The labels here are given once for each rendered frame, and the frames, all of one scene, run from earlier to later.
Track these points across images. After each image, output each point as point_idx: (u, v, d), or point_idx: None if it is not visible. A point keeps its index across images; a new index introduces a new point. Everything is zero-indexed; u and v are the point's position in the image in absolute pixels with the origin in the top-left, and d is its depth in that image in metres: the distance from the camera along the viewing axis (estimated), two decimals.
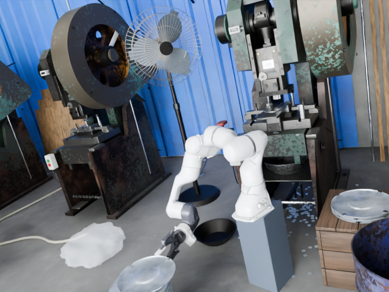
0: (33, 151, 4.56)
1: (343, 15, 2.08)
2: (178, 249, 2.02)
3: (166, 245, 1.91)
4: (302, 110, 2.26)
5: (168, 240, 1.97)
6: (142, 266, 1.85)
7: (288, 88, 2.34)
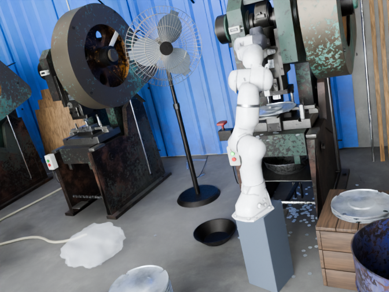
0: (33, 151, 4.56)
1: None
2: None
3: None
4: (302, 110, 2.26)
5: None
6: (286, 106, 2.33)
7: (288, 88, 2.34)
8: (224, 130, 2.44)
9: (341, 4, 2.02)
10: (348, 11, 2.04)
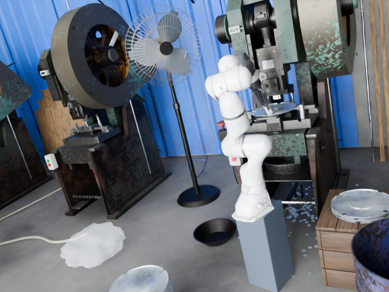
0: (33, 151, 4.56)
1: None
2: None
3: None
4: (302, 110, 2.26)
5: (260, 97, 2.17)
6: (281, 105, 2.40)
7: (288, 88, 2.34)
8: (224, 130, 2.44)
9: None
10: (347, 4, 2.01)
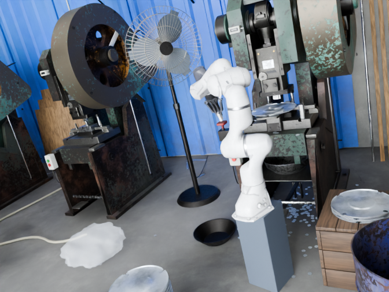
0: (33, 151, 4.56)
1: (341, 4, 2.02)
2: (205, 101, 2.37)
3: (219, 109, 2.40)
4: (302, 110, 2.26)
5: (216, 105, 2.35)
6: (263, 109, 2.42)
7: (288, 88, 2.34)
8: (224, 130, 2.44)
9: None
10: None
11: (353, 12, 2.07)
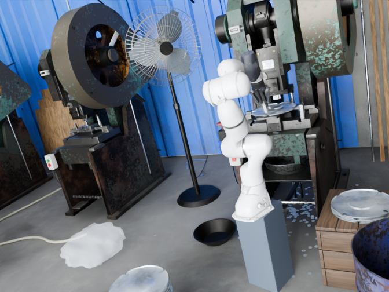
0: (33, 151, 4.56)
1: None
2: (250, 90, 2.15)
3: (265, 99, 2.18)
4: (302, 110, 2.26)
5: (263, 94, 2.13)
6: (265, 113, 2.31)
7: (288, 88, 2.34)
8: (224, 130, 2.44)
9: (341, 4, 2.02)
10: (348, 11, 2.04)
11: None
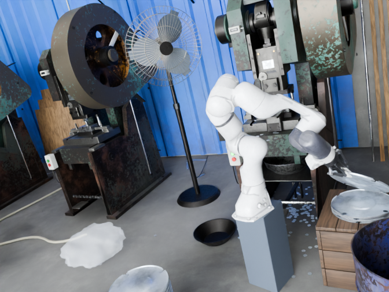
0: (33, 151, 4.56)
1: (340, 0, 2.01)
2: (329, 172, 1.64)
3: (340, 165, 1.72)
4: None
5: (340, 160, 1.66)
6: (341, 176, 1.84)
7: (288, 88, 2.34)
8: None
9: None
10: None
11: (353, 11, 2.06)
